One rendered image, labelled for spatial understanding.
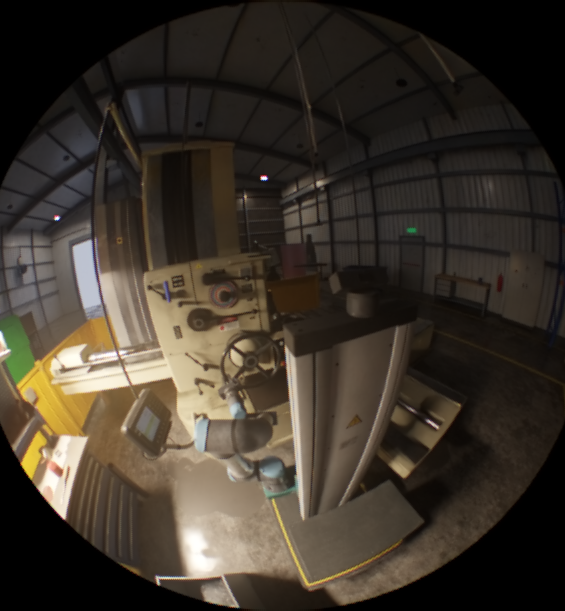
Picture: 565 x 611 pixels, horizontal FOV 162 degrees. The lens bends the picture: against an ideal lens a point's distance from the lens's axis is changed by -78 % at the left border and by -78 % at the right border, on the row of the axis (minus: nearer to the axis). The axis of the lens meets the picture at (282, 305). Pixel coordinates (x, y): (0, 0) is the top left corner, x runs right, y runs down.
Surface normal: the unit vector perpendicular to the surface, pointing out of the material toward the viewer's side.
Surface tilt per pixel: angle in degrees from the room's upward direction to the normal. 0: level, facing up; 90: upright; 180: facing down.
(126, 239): 90
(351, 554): 0
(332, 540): 0
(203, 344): 90
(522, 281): 90
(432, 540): 0
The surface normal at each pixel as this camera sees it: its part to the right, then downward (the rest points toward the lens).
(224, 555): -0.08, -0.95
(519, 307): -0.90, 0.20
